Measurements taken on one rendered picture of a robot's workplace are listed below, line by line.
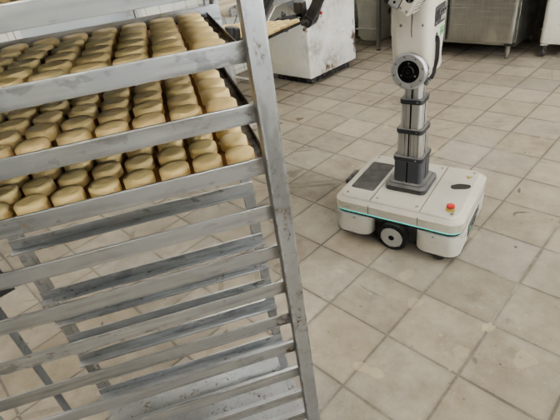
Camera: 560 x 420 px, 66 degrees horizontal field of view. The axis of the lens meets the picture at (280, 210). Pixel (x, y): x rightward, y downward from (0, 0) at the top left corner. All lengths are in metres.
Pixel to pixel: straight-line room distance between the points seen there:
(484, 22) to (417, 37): 3.26
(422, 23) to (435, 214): 0.83
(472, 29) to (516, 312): 3.67
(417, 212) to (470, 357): 0.68
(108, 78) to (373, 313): 1.59
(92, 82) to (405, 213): 1.72
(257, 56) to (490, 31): 4.64
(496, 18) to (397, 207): 3.29
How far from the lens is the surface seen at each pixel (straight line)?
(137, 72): 0.63
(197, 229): 0.74
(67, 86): 0.64
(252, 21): 0.60
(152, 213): 1.20
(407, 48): 1.99
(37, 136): 0.78
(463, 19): 5.26
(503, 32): 5.14
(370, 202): 2.20
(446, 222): 2.09
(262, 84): 0.62
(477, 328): 1.98
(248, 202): 1.22
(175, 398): 1.67
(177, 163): 0.74
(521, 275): 2.26
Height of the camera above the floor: 1.46
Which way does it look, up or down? 33 degrees down
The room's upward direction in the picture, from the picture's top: 9 degrees counter-clockwise
